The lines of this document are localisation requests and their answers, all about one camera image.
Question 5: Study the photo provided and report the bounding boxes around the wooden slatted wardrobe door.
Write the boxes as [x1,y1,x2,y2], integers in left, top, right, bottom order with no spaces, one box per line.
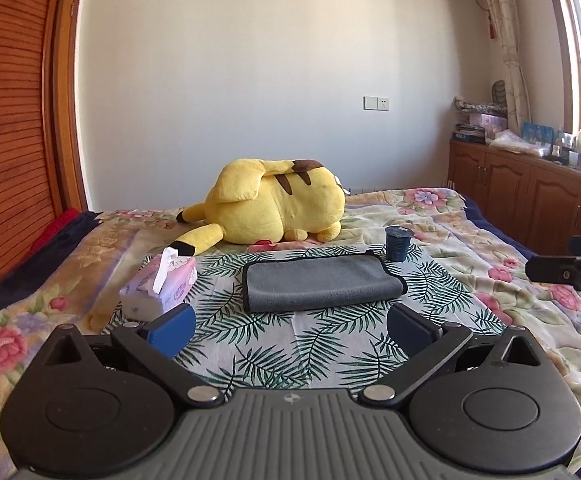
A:
[0,0,62,279]

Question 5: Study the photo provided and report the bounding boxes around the patterned beige curtain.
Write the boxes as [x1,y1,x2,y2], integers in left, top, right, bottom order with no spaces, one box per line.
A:
[486,0,530,133]

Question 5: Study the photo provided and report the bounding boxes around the yellow Pikachu plush toy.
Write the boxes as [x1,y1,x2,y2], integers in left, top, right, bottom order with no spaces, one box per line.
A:
[170,158,346,257]

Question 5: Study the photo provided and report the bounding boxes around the pink tissue box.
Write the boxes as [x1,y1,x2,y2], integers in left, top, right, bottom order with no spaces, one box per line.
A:
[119,247,197,322]

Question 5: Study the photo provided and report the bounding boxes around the palm leaf print cloth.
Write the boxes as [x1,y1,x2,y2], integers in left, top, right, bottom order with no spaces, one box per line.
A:
[99,242,507,401]

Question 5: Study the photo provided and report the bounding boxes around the red blanket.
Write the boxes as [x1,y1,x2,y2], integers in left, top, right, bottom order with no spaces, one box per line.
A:
[26,208,81,258]

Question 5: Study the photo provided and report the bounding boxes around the clutter pile on cabinet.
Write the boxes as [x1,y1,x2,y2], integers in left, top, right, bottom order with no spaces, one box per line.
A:
[451,80,581,168]

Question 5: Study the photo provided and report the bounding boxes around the floral bed cover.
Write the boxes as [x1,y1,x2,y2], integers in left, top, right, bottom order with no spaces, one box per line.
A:
[0,188,581,479]

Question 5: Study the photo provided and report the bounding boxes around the dark blue plastic cup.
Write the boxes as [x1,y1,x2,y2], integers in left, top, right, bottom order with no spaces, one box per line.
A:
[385,226,414,262]

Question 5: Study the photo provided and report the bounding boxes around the white wall socket plate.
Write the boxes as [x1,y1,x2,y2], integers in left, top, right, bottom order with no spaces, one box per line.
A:
[363,96,389,112]

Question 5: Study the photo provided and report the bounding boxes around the purple grey microfiber towel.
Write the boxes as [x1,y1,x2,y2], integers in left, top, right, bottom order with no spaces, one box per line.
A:
[243,252,408,313]

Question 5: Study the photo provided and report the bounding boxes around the wooden sideboard cabinet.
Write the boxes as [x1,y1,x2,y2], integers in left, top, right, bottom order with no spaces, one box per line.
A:
[448,140,581,256]

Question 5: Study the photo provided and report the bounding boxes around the wooden room door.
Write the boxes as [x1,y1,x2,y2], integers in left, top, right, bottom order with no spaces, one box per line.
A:
[52,0,88,211]

